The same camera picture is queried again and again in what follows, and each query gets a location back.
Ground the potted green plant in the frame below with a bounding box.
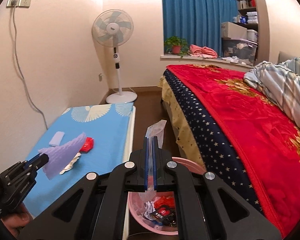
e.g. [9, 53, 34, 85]
[164, 36, 188, 56]

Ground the purple foam sheet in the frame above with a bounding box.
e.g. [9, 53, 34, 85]
[38, 133, 87, 180]

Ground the wall bookshelf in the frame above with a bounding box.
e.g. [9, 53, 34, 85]
[236, 0, 259, 30]

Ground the bed with patterned blankets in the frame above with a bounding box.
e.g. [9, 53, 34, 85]
[166, 64, 300, 238]

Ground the blue curtain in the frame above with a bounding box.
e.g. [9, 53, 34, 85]
[161, 0, 238, 58]

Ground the red snack packet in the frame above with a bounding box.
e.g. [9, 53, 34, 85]
[79, 137, 94, 153]

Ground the pink plastic bin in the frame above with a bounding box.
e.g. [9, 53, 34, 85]
[127, 157, 207, 236]

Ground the white standing fan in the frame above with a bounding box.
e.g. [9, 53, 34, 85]
[92, 9, 138, 104]

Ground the clear plastic storage box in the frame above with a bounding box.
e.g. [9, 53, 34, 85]
[221, 38, 258, 65]

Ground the beige storage box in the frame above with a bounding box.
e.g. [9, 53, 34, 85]
[220, 22, 248, 40]

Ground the printed paper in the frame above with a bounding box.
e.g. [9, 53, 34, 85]
[143, 201, 155, 220]

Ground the person's left hand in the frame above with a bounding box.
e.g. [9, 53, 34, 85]
[2, 203, 32, 238]

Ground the black snack packet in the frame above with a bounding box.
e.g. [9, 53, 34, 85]
[150, 204, 177, 227]

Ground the star-patterned bed sheet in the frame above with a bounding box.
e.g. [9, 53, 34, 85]
[159, 69, 283, 238]

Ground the grey wall power cable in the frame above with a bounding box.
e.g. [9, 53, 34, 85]
[11, 4, 49, 130]

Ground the pink folded cloth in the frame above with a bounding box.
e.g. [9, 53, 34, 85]
[189, 44, 218, 58]

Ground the clear plastic bag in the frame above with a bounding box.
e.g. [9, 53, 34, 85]
[137, 120, 167, 220]

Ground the white plastic bag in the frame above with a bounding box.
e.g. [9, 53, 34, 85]
[59, 152, 81, 175]

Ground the plaid light blue quilt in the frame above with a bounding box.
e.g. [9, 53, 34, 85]
[244, 57, 300, 134]

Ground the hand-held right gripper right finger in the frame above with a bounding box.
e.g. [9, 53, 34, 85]
[152, 136, 283, 240]

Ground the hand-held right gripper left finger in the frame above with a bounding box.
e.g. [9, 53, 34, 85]
[17, 137, 150, 240]

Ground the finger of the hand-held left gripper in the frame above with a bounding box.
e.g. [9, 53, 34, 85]
[24, 153, 44, 168]
[30, 154, 50, 173]

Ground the small white storage box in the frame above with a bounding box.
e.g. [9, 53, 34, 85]
[246, 29, 258, 42]

